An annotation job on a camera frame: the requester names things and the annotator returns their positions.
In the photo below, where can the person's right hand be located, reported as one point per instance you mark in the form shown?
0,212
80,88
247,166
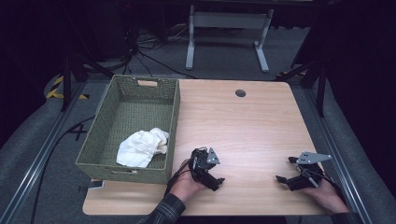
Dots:
330,197

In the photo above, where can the yellow black floor tape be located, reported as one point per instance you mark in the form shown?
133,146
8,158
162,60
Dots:
53,92

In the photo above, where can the green woven basket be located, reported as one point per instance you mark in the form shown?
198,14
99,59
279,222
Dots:
137,109

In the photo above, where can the white metal desk frame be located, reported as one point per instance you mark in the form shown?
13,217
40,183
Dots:
230,20

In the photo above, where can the black metal stand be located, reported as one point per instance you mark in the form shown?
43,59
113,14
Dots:
66,84
320,93

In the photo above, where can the white cloth with brown print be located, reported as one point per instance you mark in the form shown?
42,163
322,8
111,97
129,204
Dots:
140,149

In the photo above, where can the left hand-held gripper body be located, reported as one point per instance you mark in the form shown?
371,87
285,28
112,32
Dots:
202,163

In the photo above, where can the grey table grommet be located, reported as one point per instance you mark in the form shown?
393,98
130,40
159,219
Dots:
240,93

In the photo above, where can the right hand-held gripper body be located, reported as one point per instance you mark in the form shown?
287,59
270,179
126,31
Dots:
306,179

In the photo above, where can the person's left hand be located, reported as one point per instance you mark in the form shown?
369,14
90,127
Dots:
183,186

